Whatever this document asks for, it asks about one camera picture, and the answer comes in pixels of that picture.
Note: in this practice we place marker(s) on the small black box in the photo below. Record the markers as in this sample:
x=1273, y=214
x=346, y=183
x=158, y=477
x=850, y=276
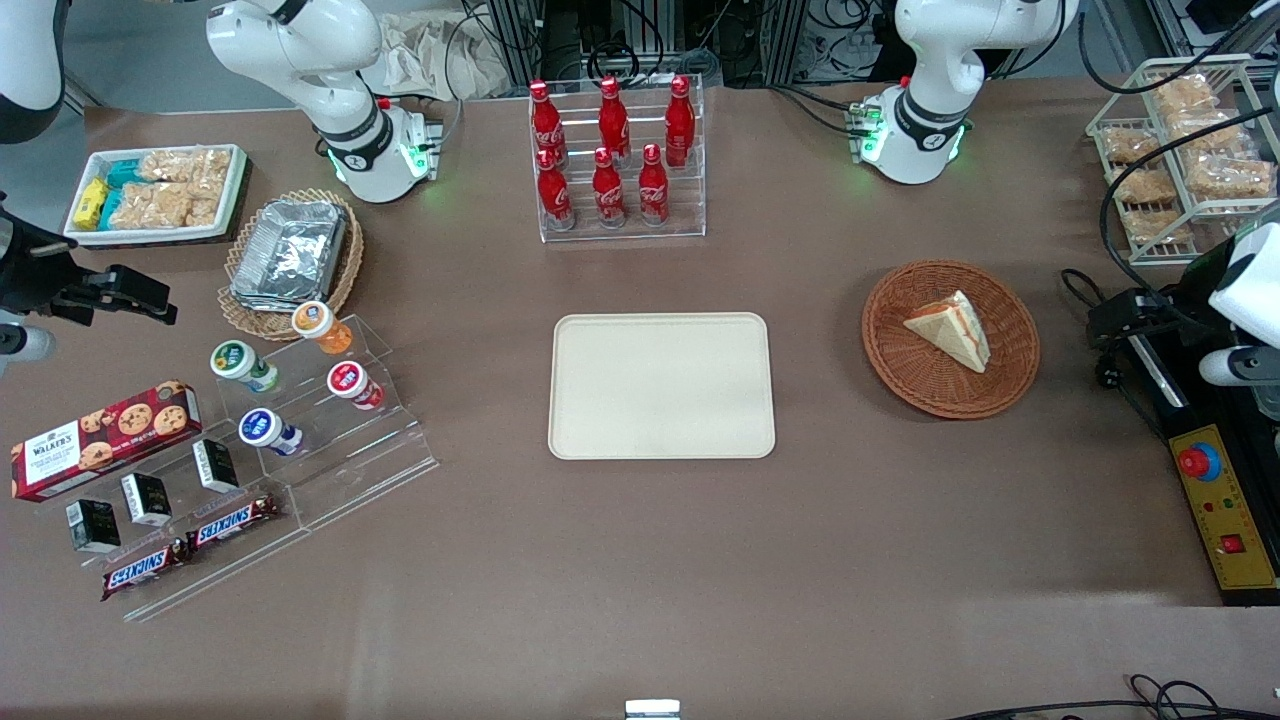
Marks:
x=93, y=526
x=146, y=500
x=216, y=466

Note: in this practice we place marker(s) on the oval light wicker basket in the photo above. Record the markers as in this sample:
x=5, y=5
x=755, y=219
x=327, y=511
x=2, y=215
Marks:
x=250, y=322

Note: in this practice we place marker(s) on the red emergency stop button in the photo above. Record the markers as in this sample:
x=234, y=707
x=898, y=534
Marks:
x=1198, y=461

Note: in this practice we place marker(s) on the teal snack packet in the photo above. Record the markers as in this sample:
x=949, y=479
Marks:
x=125, y=173
x=108, y=208

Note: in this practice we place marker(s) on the blue lid yogurt cup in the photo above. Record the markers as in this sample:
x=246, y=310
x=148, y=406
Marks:
x=265, y=430

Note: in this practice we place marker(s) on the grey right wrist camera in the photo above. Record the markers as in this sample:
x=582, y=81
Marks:
x=25, y=343

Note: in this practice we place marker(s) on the green lid yogurt cup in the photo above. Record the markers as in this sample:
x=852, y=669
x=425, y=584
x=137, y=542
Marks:
x=238, y=362

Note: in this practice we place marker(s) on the cream plastic serving tray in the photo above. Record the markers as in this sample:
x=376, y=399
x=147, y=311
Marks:
x=660, y=385

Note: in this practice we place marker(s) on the yellow snack packet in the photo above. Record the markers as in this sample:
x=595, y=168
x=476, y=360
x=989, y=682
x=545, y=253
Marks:
x=90, y=203

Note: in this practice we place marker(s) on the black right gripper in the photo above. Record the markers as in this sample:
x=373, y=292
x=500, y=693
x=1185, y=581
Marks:
x=30, y=281

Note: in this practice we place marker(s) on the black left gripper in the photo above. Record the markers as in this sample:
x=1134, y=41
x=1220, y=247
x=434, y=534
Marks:
x=1190, y=290

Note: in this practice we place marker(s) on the rice cracker snack pack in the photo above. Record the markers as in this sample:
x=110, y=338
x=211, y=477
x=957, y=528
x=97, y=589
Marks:
x=1130, y=146
x=1160, y=226
x=206, y=206
x=1145, y=186
x=1185, y=95
x=1230, y=178
x=150, y=206
x=185, y=165
x=1205, y=132

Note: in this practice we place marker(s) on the triangle sandwich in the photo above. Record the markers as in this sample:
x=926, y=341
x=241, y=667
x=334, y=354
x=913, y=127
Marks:
x=950, y=325

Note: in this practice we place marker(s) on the Snickers chocolate bar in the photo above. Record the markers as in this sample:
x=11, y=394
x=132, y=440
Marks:
x=232, y=523
x=143, y=572

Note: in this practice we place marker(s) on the red lid yogurt cup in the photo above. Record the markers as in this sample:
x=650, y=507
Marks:
x=350, y=383

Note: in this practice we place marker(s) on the clear acrylic bottle rack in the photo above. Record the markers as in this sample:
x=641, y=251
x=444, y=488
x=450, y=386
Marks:
x=690, y=215

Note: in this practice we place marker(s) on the orange lid yogurt cup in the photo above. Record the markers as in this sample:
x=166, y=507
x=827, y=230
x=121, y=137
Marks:
x=318, y=325

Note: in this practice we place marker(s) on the white rectangular snack tray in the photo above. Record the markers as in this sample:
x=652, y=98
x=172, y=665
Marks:
x=235, y=185

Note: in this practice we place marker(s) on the red cola bottle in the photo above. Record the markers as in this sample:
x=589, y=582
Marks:
x=608, y=192
x=545, y=122
x=653, y=190
x=554, y=195
x=680, y=120
x=613, y=118

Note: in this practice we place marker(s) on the black box with yellow panel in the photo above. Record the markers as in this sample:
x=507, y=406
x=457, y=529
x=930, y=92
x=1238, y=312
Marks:
x=1235, y=560

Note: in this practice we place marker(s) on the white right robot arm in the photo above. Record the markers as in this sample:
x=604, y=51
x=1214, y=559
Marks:
x=300, y=50

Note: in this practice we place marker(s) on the red Walkers cookie box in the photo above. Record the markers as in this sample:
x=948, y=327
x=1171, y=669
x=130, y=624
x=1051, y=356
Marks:
x=100, y=440

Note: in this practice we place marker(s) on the clear acrylic stepped stand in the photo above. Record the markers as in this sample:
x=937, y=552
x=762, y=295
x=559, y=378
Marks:
x=390, y=440
x=240, y=560

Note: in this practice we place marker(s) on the aluminium foil tray stack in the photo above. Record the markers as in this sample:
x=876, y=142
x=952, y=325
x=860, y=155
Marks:
x=290, y=255

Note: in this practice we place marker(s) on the beige crumpled cloth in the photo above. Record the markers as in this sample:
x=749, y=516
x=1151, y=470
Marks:
x=430, y=55

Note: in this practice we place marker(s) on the round brown wicker basket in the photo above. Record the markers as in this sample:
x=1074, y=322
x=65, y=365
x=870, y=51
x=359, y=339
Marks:
x=900, y=360

